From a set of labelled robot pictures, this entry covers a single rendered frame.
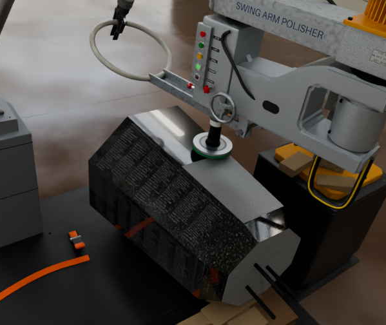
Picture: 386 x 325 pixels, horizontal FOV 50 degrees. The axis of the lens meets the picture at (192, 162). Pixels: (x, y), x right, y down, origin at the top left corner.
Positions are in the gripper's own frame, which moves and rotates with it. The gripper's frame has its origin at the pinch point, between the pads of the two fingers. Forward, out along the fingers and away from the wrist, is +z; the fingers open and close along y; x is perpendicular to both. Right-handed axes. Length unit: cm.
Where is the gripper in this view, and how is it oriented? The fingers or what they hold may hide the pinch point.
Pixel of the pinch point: (115, 33)
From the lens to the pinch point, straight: 267.2
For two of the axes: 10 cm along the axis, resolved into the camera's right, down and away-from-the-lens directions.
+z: -4.0, 5.6, 7.3
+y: 4.4, 8.1, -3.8
